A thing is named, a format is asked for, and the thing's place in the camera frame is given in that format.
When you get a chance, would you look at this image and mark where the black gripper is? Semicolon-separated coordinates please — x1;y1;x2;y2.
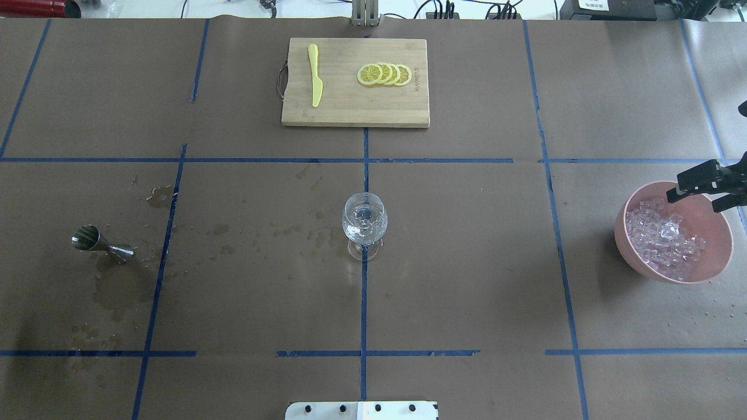
666;152;747;213

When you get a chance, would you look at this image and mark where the steel jigger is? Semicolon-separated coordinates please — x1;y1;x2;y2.
71;225;134;265

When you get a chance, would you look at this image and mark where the clear ice cubes pile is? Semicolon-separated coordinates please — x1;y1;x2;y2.
624;198;707;281

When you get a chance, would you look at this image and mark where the clear wine glass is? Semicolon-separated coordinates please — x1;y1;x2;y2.
341;192;389;261

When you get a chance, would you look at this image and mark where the pink bowl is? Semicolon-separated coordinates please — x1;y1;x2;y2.
614;181;734;285

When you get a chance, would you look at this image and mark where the blue tape line right vertical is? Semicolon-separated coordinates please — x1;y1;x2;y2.
521;20;590;419

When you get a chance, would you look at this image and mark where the blue tape line vertical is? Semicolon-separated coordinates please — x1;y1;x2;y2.
131;19;210;420
521;20;590;419

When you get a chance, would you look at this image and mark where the black device box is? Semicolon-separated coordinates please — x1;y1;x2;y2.
558;1;657;21

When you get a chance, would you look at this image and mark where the lemon slice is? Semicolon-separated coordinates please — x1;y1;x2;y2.
357;64;385;86
394;64;413;87
376;63;396;85
384;63;401;86

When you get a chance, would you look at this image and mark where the bamboo cutting board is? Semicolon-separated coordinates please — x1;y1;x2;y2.
282;37;431;128

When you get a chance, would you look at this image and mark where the yellow plastic knife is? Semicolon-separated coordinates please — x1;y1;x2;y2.
308;44;323;107

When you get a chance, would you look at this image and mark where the blue tape line left vertical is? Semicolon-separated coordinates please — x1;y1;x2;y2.
131;19;210;420

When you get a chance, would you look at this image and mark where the red cylinder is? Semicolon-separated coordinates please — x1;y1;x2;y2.
1;1;82;19

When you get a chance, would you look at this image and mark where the blue tape line far horizontal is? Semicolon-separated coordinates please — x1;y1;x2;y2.
0;156;747;165

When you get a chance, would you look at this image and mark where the blue tape line horizontal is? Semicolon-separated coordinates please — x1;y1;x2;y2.
1;348;746;357
0;156;747;165

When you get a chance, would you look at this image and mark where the blue tape line far left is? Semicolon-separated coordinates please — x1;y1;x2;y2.
1;18;53;160

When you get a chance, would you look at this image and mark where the blue tape line near horizontal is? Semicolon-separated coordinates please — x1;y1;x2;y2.
1;348;746;357

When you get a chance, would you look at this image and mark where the grey metal camera post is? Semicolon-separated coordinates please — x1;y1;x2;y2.
350;0;381;27

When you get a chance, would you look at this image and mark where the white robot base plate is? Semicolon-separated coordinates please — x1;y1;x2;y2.
284;400;439;419

